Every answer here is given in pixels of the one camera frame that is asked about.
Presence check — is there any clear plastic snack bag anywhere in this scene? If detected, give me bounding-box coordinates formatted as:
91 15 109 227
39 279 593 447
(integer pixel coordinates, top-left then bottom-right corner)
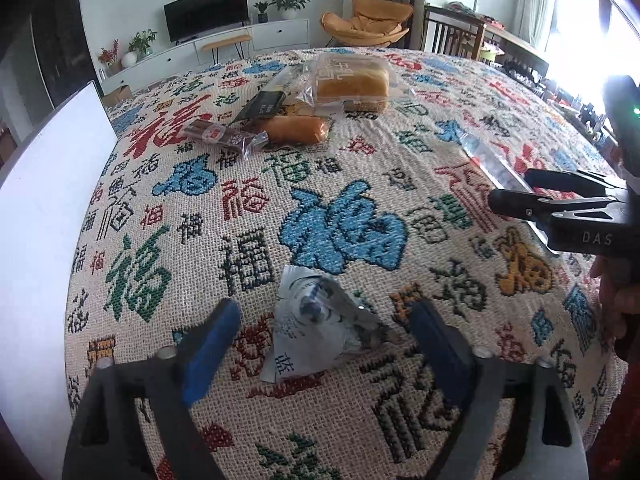
456 131 547 241

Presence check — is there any silver triangular snack packet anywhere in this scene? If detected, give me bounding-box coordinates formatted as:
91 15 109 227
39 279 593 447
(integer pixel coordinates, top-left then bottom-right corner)
260 264 402 384

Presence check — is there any packaged sausage bun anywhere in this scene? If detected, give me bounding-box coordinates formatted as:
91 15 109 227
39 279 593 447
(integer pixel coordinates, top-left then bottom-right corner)
181 116 330 159

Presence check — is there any person's hand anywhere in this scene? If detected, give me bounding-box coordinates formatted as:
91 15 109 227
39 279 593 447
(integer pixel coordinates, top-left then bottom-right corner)
590 256 639 365

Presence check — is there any wooden side table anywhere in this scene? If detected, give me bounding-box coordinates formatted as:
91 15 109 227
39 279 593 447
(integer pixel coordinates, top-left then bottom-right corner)
484 24 549 77

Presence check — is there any dark wooden chair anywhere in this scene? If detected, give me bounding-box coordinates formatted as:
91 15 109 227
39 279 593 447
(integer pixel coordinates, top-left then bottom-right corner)
422 6 486 61

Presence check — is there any woven patterned tablecloth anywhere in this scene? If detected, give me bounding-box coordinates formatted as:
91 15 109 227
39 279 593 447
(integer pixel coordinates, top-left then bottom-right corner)
65 50 626 479

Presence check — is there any packaged bread loaf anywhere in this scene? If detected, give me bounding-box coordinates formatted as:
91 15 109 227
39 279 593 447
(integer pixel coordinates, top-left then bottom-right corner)
295 52 416 113

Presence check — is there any orange lounge chair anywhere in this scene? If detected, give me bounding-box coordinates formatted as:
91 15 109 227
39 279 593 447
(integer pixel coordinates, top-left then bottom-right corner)
320 0 414 47

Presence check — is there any cardboard box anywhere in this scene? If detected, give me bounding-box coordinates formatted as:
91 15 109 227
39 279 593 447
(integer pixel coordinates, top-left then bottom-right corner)
101 84 132 108

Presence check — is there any black snack packet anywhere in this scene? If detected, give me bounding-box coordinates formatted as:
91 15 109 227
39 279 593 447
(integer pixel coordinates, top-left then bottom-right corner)
233 90 285 122

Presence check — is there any white tv cabinet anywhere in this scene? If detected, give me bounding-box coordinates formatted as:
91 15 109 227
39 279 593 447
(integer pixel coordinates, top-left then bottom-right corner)
100 18 309 94

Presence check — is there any potted green plant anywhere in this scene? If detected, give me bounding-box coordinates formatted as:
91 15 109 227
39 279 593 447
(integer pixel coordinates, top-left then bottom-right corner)
269 0 311 20

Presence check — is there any red flower arrangement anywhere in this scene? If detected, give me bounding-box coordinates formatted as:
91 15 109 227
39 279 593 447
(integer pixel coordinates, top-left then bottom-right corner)
98 39 122 77

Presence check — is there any small potted plant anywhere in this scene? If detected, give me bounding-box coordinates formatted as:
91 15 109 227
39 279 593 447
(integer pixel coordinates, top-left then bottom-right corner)
254 1 269 24

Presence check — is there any white vase with plant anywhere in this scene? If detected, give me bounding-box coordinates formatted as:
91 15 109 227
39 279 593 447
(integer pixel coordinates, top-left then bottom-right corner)
122 28 157 68

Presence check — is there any small wooden stool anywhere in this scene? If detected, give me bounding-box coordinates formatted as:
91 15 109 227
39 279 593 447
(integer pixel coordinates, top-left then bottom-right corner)
201 34 252 64

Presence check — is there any black television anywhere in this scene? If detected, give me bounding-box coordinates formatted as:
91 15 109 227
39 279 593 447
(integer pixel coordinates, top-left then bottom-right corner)
164 0 248 42

